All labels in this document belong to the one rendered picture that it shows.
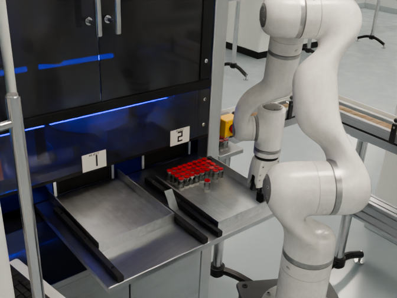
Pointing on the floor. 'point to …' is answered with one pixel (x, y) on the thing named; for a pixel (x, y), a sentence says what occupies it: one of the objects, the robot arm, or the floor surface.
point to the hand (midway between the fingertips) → (261, 196)
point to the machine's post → (217, 55)
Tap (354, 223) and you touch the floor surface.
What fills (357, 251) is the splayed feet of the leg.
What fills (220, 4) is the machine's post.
